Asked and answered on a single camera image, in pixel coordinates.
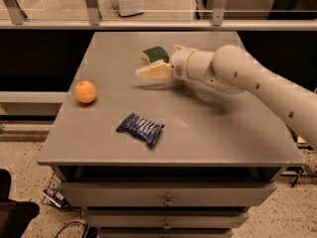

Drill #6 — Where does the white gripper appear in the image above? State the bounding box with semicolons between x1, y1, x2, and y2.
135;44;197;80

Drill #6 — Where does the green and yellow sponge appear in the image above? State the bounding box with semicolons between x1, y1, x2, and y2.
142;47;169;63

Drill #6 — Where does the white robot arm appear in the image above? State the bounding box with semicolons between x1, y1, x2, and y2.
136;45;317;149

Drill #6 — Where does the blue snack packet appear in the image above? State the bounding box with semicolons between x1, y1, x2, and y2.
116;113;163;147

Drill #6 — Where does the orange fruit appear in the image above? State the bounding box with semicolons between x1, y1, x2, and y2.
75;80;97;104

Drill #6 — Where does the grey drawer cabinet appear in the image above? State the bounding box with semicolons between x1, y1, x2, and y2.
39;32;303;238

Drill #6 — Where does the upper drawer with knob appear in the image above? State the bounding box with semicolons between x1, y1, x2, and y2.
58;181;276;207

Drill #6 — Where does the drawer with knob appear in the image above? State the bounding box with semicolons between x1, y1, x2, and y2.
83;210;249;229
58;181;276;207

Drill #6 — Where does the lower drawer with knob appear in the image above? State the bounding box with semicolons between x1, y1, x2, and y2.
83;210;249;229

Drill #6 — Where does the small box on floor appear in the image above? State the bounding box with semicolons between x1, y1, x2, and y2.
43;187;66;208

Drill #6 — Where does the metal railing frame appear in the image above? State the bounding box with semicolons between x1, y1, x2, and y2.
1;0;317;31

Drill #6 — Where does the black floor cable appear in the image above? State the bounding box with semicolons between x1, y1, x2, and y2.
53;219;98;238

